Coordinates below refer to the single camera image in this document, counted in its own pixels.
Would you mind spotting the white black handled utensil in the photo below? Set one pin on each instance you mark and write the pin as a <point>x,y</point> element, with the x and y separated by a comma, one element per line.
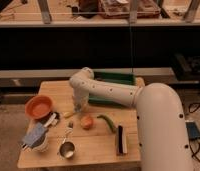
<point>54,118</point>

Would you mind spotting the orange carrot toy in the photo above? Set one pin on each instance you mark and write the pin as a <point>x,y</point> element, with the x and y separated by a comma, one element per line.
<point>86,122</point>

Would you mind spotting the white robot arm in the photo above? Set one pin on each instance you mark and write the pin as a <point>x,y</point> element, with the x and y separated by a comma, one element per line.
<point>162,132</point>

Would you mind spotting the green plastic tray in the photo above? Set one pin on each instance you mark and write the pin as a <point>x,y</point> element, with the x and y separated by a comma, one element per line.
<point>119,78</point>

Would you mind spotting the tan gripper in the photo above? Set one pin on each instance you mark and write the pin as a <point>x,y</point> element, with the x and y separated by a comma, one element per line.
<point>82,100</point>

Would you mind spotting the blue box on floor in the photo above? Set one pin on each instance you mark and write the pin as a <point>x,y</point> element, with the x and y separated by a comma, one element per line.
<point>193,131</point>

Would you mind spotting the wooden table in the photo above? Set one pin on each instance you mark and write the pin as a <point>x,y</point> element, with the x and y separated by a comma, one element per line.
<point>95,147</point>

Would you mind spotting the orange plastic bowl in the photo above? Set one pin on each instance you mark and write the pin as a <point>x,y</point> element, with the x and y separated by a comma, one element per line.
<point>38,106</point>

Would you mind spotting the small metal cup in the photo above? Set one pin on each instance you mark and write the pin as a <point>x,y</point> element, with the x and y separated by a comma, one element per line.
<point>66,149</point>

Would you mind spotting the black bristle scrub brush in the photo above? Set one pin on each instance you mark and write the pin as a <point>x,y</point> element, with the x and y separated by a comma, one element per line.
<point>121,141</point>

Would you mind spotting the white cup with blue cloth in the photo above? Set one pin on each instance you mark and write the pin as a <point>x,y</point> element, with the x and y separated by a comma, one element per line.
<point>36,138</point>

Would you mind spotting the green pepper toy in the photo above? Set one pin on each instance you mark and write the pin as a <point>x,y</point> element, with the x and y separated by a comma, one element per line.
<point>109,122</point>

